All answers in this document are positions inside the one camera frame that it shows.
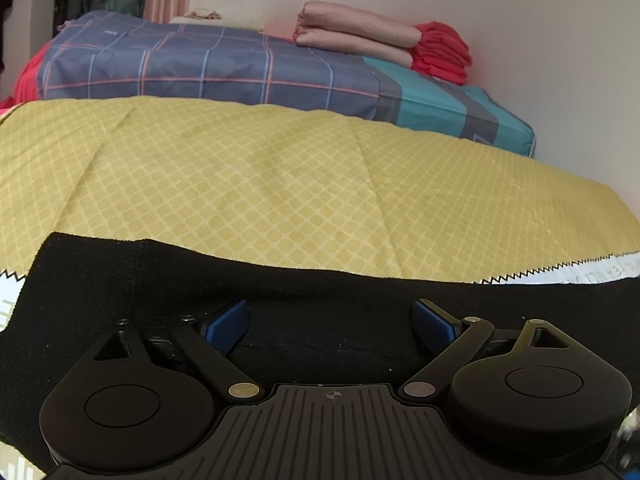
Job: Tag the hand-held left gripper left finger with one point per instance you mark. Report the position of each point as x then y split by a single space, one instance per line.
227 327

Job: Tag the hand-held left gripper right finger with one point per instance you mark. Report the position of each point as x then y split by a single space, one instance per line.
432 325

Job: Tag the yellow patterned cloth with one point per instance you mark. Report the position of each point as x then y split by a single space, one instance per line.
280 185

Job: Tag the plaid blue teal folded quilt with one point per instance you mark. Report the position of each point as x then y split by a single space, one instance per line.
225 60

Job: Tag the pink folded cloth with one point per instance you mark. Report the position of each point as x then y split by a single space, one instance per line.
355 32

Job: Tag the red pink blanket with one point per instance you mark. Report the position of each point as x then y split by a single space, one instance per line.
30 77

